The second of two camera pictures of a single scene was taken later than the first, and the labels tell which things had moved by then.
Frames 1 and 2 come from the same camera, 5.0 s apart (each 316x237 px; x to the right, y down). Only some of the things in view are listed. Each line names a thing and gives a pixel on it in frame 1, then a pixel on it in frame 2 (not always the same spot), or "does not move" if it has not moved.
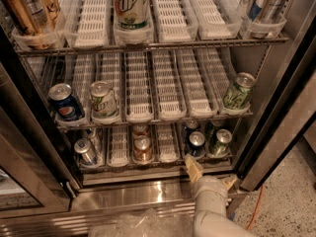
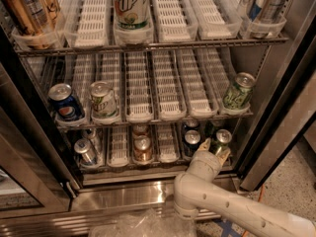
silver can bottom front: (86, 151) does not move
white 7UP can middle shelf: (103, 100) does not move
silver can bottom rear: (95, 137) does not move
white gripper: (210, 186) to (209, 157)
